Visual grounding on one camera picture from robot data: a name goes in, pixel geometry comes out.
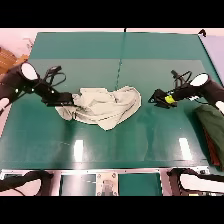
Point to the cream shirt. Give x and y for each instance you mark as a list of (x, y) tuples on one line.
[(106, 106)]

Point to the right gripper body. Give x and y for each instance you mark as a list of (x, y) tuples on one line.
[(163, 99)]

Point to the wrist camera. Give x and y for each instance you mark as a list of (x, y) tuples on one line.
[(176, 76), (54, 71)]

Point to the silver frame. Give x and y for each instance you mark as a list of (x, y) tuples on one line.
[(106, 177)]

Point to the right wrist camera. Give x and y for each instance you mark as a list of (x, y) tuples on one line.
[(176, 76)]

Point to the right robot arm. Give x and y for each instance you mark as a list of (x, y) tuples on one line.
[(213, 89)]

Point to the dark green garment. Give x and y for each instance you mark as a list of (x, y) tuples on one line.
[(211, 128)]

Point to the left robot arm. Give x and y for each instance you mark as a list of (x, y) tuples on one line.
[(15, 81)]

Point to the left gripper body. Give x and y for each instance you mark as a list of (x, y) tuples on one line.
[(59, 99)]

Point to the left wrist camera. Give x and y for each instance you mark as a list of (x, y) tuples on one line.
[(54, 71)]

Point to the red-brown garment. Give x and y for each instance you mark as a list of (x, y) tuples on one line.
[(213, 155)]

